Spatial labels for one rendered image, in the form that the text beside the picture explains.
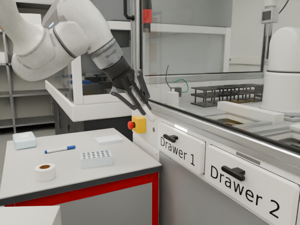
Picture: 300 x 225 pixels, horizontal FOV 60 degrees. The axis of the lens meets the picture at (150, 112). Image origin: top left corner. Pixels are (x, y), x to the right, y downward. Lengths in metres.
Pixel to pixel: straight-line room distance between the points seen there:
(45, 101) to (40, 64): 4.24
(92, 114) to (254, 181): 1.17
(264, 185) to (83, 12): 0.62
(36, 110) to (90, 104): 3.42
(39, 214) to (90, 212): 0.39
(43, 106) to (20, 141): 3.66
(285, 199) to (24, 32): 0.72
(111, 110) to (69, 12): 1.02
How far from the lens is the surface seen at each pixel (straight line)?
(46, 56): 0.76
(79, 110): 1.63
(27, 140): 1.37
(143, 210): 1.15
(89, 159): 1.07
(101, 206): 1.07
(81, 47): 0.76
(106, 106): 1.67
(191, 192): 0.97
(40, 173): 1.01
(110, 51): 0.76
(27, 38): 0.75
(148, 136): 1.21
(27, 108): 5.01
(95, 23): 0.75
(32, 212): 0.71
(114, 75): 0.78
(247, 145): 0.72
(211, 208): 0.90
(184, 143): 0.91
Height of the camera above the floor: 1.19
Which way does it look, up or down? 12 degrees down
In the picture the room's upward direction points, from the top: straight up
